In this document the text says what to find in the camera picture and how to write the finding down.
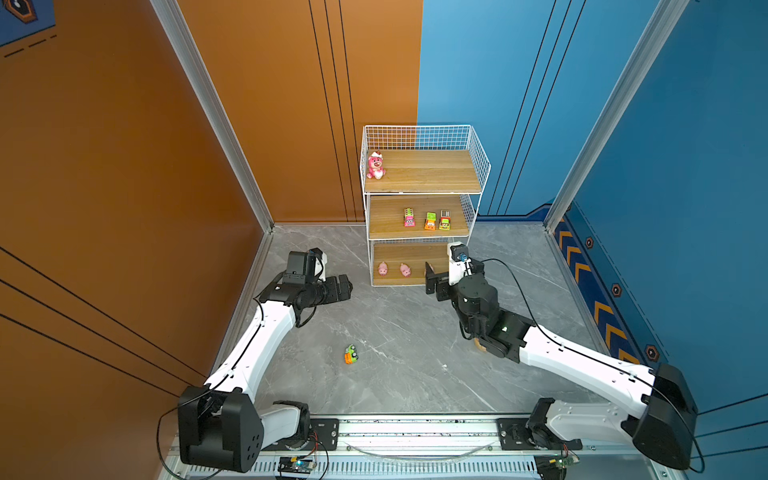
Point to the green orange toy truck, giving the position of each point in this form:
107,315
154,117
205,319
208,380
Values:
430,223

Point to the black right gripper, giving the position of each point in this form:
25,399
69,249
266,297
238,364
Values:
442,281

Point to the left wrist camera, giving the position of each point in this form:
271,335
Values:
319,262

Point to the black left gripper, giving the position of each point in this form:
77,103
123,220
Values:
333,295

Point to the pink bear toy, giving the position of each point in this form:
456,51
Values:
375,169

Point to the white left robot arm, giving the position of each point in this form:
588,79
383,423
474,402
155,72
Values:
219,426

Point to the pink toy truck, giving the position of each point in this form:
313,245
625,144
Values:
409,219

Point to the white wire wooden shelf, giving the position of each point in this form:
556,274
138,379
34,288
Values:
429,168

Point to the aluminium front rail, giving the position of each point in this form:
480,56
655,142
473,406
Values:
432,446

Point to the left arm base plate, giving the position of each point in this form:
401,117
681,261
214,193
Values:
323,430

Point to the right green circuit board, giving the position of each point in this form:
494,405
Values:
564,461

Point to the green circuit board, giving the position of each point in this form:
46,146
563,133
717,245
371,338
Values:
564,461
295,467

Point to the orange green toy car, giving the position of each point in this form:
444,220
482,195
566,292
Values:
351,355

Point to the green grey toy truck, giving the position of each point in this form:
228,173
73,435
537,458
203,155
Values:
444,221

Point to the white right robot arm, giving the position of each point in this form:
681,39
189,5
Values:
649,408

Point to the left green circuit board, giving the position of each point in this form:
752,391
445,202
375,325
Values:
295,467

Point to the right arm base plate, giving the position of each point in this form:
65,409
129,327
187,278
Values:
514,435

